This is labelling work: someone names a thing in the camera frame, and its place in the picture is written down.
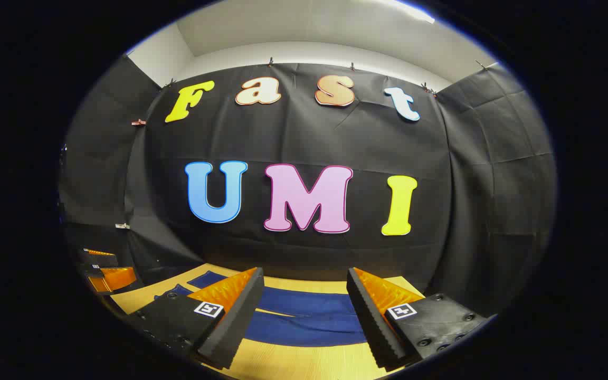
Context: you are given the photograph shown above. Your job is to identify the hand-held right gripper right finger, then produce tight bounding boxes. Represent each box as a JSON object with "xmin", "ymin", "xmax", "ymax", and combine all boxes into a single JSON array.
[{"xmin": 346, "ymin": 267, "xmax": 495, "ymax": 370}]

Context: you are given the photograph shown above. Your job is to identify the black backdrop cloth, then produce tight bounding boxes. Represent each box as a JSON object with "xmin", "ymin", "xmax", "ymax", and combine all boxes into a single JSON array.
[{"xmin": 59, "ymin": 53, "xmax": 556, "ymax": 317}]

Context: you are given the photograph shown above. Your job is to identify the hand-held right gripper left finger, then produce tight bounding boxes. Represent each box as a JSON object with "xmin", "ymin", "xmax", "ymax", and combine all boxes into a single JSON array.
[{"xmin": 125, "ymin": 267, "xmax": 265, "ymax": 370}]

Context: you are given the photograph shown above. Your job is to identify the blue jeans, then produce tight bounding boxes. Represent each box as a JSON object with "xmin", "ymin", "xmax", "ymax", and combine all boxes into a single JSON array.
[{"xmin": 154, "ymin": 270, "xmax": 368, "ymax": 348}]

